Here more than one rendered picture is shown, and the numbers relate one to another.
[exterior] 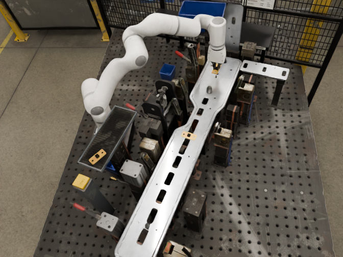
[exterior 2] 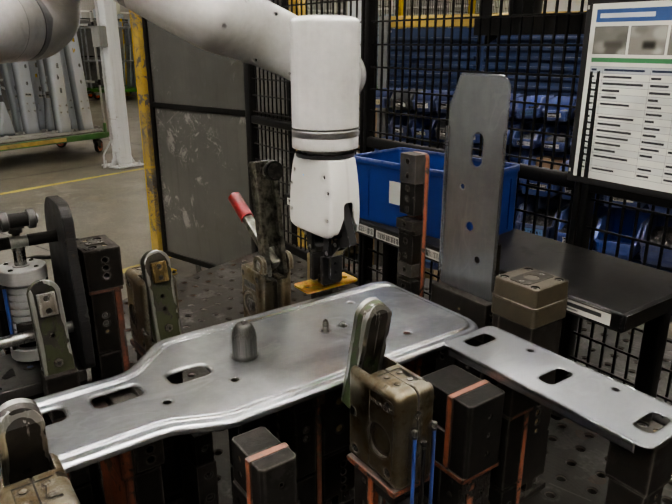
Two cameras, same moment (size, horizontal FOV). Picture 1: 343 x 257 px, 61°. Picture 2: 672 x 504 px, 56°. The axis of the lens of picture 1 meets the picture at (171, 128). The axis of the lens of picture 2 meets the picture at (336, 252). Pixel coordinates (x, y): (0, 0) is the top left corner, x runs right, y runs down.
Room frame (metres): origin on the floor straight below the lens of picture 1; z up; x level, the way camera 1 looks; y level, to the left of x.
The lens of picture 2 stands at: (0.52, -0.65, 1.38)
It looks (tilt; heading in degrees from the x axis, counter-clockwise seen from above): 18 degrees down; 22
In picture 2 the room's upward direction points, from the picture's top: straight up
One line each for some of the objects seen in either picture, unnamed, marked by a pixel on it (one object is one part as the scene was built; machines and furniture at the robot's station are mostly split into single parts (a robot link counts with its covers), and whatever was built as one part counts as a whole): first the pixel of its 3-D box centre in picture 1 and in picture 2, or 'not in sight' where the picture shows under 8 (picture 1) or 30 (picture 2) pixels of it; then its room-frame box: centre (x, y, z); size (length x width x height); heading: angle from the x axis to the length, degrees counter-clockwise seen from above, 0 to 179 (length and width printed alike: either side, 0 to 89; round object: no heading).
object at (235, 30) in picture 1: (231, 29); (471, 188); (1.48, -0.49, 1.17); 0.12 x 0.01 x 0.34; 58
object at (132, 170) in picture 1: (139, 184); not in sight; (0.68, 0.23, 0.90); 0.13 x 0.10 x 0.41; 58
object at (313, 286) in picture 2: (216, 68); (326, 279); (1.26, -0.34, 1.08); 0.08 x 0.04 x 0.01; 148
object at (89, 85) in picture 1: (95, 99); not in sight; (1.17, 0.40, 1.10); 0.19 x 0.12 x 0.24; 10
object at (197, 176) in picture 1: (186, 161); not in sight; (0.80, -0.05, 0.84); 0.17 x 0.06 x 0.29; 58
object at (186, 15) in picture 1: (202, 17); (431, 191); (1.76, -0.36, 1.10); 0.30 x 0.17 x 0.13; 66
